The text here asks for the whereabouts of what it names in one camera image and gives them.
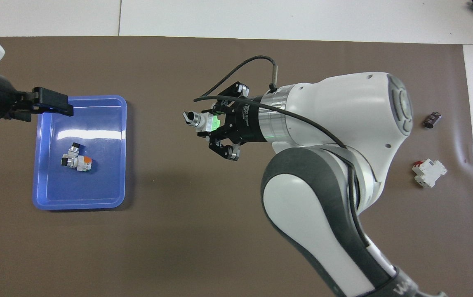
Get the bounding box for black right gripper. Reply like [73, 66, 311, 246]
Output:
[208, 81, 268, 162]

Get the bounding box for green white knob switch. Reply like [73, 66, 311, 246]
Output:
[183, 111, 220, 133]

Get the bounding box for blue plastic tray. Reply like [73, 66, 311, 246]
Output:
[33, 95, 127, 211]

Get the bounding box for brown table mat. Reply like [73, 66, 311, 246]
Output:
[0, 36, 473, 297]

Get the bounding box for small dark cylindrical component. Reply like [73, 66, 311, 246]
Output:
[423, 111, 442, 129]

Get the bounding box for white red circuit breaker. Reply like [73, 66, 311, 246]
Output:
[412, 159, 448, 188]

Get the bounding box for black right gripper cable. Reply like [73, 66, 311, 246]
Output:
[193, 56, 367, 223]

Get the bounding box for orange white knob switch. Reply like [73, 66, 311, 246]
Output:
[61, 153, 93, 172]

